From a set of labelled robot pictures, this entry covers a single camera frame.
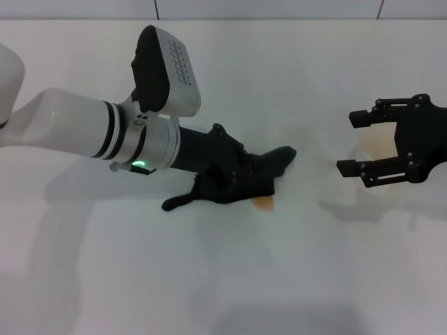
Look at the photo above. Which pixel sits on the brown liquid stain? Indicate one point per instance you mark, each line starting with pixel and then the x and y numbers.
pixel 263 205

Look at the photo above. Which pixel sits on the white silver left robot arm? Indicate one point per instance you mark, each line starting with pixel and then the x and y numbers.
pixel 70 122

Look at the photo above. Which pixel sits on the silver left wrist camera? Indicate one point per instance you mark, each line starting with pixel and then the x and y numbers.
pixel 174 80

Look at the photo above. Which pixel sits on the white paper cup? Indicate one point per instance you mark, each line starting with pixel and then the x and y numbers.
pixel 380 146

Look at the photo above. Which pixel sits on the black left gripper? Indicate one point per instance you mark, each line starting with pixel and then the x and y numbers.
pixel 202 153

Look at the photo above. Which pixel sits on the dark blue rag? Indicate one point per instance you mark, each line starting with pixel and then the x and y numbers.
pixel 265 174

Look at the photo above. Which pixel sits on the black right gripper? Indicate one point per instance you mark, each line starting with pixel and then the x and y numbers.
pixel 426 139

